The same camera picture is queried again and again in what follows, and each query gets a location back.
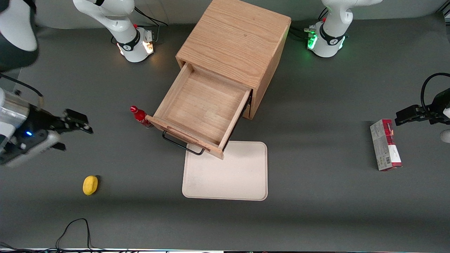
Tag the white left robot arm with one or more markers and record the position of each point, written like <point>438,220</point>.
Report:
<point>332,35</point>

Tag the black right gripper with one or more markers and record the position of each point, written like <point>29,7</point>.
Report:
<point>39,122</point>

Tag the yellow lemon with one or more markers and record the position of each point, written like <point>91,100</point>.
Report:
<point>90,185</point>

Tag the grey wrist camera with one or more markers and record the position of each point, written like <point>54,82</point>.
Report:
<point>446,135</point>
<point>28,149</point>

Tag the wooden oak cabinet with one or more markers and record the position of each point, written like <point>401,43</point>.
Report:
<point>235,35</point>

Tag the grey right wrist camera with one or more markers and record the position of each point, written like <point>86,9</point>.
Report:
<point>28,149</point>

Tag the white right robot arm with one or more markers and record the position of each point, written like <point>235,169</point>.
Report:
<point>119,21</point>

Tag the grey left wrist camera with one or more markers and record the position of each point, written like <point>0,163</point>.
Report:
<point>446,135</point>

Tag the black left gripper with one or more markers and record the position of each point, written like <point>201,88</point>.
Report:
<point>440,106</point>

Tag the wooden drawer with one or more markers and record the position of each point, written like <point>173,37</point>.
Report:
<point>247,111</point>
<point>204,105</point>

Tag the red and white carton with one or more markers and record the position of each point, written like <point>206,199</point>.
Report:
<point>385,146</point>

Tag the red cola bottle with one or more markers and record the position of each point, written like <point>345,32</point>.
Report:
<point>139,115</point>

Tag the beige plastic tray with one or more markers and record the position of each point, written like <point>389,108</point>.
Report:
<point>232,175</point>

